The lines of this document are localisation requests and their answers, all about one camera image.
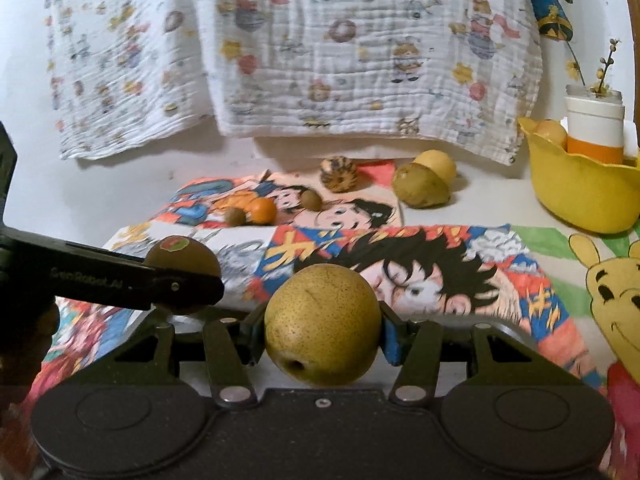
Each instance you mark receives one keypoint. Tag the white and orange cup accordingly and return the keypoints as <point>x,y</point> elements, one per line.
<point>595,130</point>

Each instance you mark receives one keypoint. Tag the brown-green oval fruit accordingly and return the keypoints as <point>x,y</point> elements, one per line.
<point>417,187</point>

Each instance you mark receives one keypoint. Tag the small brown round fruit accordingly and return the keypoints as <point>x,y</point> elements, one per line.
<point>235,217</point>
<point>311,200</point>

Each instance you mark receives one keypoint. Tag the black-haired anime character drawing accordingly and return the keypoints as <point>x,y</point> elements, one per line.
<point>450,260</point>

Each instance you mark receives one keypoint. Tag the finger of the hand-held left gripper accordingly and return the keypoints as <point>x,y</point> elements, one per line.
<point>190,287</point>

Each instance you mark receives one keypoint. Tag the orange tangerine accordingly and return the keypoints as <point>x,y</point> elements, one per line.
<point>263,211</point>

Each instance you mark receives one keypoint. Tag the yellow bear drawing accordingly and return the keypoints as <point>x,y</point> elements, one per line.
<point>616,300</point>

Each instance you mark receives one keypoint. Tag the striped small melon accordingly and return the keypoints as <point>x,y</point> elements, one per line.
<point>339,174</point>

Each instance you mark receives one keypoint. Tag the yellow round fruit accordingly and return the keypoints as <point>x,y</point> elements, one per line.
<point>441,164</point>

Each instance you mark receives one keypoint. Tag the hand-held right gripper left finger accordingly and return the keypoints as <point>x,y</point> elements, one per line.
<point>250,341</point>

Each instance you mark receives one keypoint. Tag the pale orange fruit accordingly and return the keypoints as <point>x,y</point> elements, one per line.
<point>551,133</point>

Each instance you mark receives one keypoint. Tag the brown round pear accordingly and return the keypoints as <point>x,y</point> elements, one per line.
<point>322,320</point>

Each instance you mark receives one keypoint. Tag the cartoon boys drawing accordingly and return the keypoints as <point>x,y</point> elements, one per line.
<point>345,212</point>

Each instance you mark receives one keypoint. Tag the yellow plastic bowl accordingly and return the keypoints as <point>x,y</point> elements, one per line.
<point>580,195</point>

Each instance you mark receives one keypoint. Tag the dried flower twig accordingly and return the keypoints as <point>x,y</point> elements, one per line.
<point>602,67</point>

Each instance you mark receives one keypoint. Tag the blue and yellow cartoon drawing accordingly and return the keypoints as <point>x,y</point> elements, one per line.
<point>547,5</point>

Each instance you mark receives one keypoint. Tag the printed white muslin cloth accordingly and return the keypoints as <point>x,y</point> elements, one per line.
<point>325,50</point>

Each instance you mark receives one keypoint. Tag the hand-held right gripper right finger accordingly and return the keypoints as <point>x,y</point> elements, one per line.
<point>393,346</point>

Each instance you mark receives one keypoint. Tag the green kiwi with sticker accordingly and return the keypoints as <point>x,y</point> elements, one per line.
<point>185,251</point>

